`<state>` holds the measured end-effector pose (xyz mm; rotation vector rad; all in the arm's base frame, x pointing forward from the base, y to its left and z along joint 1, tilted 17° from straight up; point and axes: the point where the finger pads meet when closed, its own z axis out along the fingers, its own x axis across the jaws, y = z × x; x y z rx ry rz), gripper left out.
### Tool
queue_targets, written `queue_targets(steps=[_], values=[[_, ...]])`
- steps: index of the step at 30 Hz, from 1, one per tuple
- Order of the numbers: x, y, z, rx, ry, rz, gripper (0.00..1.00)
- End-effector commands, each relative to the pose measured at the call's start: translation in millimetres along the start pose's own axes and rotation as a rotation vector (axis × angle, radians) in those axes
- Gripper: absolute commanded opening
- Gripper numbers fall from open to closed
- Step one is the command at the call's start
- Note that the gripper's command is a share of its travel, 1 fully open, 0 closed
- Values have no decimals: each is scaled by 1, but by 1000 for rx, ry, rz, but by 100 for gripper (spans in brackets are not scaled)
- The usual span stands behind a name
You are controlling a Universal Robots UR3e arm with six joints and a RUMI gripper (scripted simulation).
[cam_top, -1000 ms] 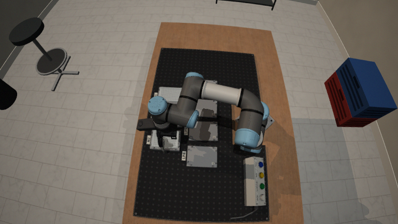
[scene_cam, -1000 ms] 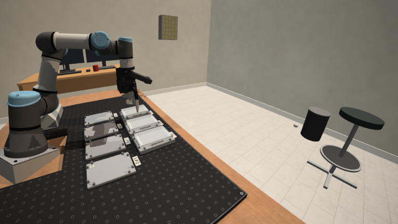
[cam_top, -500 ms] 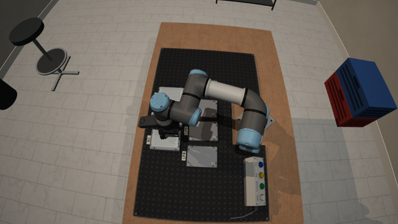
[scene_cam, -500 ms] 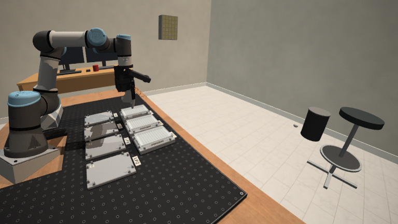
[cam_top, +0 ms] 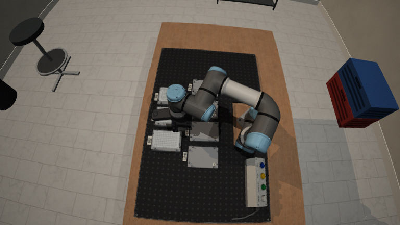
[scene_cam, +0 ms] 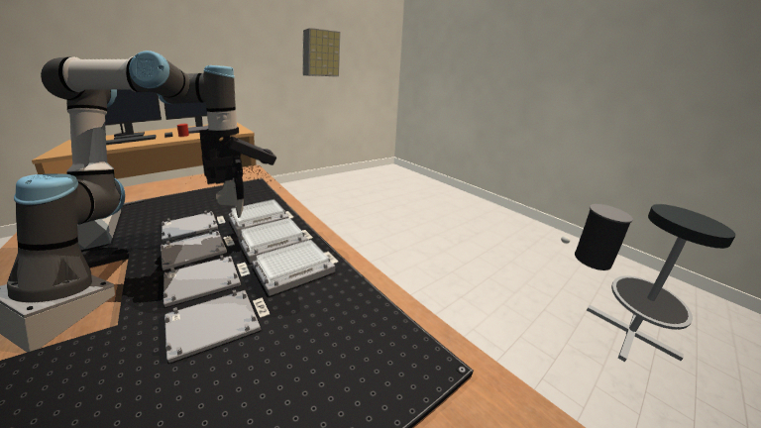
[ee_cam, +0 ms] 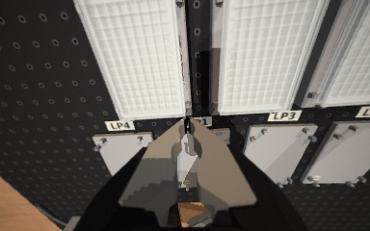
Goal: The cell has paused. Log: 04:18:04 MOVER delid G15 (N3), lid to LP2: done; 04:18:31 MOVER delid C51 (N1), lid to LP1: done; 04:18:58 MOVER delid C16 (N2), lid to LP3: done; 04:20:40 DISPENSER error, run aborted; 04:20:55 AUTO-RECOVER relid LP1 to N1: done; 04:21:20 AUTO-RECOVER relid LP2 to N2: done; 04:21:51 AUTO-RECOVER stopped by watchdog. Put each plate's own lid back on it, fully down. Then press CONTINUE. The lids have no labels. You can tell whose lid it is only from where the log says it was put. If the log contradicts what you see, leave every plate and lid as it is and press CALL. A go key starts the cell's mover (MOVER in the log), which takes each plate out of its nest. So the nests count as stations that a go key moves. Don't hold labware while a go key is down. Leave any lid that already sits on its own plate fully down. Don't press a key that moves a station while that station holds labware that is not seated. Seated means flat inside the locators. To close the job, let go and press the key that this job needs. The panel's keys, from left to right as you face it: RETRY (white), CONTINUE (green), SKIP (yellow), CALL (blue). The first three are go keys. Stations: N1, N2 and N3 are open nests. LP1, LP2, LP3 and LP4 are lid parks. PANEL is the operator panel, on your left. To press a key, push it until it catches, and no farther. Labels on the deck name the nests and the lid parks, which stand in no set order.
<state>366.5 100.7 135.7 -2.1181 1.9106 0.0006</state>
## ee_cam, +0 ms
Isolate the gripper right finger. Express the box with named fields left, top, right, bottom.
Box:
left=188, top=116, right=309, bottom=231

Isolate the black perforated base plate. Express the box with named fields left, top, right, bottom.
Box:
left=0, top=0, right=370, bottom=231

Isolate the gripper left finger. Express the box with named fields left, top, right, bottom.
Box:
left=73, top=117, right=188, bottom=231

